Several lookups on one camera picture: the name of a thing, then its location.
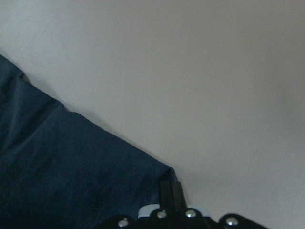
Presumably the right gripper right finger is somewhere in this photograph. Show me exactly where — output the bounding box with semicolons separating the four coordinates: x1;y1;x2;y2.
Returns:
171;181;187;211

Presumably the black t-shirt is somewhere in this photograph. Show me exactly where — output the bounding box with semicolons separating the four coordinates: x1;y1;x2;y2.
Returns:
0;57;176;229

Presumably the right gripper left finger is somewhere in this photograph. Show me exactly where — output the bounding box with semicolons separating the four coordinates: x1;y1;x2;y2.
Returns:
160;181;173;211

